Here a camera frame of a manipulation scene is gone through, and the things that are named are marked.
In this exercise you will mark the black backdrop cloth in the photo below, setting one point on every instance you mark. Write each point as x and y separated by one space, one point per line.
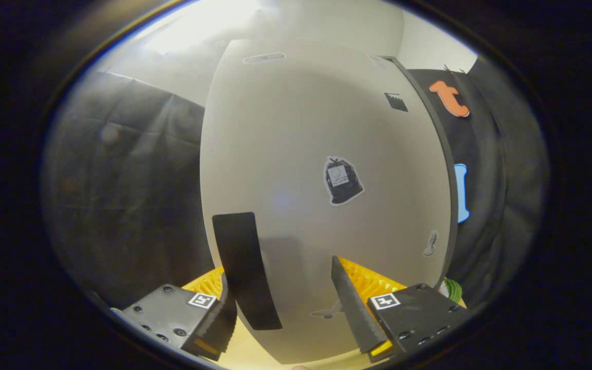
126 195

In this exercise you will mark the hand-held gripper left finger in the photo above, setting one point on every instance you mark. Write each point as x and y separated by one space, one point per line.
244 267

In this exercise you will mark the white shoe cabinet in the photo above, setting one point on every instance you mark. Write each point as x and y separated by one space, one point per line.
285 128

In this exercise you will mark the green white striped object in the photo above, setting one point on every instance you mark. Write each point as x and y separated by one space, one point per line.
452 290

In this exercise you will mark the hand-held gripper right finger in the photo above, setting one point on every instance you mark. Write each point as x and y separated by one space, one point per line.
355 313

